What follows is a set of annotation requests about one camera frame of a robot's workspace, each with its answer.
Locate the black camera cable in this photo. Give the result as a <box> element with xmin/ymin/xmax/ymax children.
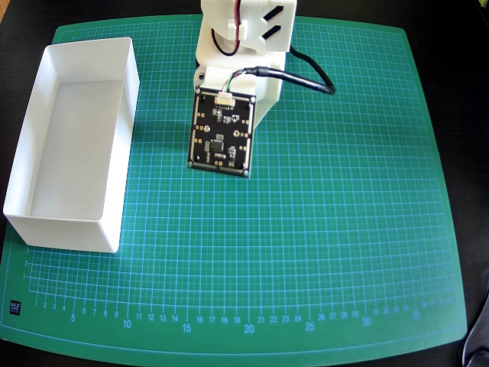
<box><xmin>218</xmin><ymin>45</ymin><xmax>336</xmax><ymax>96</ymax></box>

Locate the white rectangular bin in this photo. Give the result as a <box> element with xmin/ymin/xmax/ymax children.
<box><xmin>2</xmin><ymin>36</ymin><xmax>141</xmax><ymax>254</ymax></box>

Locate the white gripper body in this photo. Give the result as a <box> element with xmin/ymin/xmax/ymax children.
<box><xmin>193</xmin><ymin>49</ymin><xmax>287</xmax><ymax>131</ymax></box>

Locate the dark grey cord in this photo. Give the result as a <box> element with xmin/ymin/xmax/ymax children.
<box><xmin>460</xmin><ymin>267</ymin><xmax>489</xmax><ymax>367</ymax></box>

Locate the green cutting mat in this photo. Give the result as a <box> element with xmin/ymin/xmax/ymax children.
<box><xmin>0</xmin><ymin>13</ymin><xmax>469</xmax><ymax>367</ymax></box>

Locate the red and black servo wire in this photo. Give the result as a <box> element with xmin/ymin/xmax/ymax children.
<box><xmin>212</xmin><ymin>0</ymin><xmax>248</xmax><ymax>57</ymax></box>

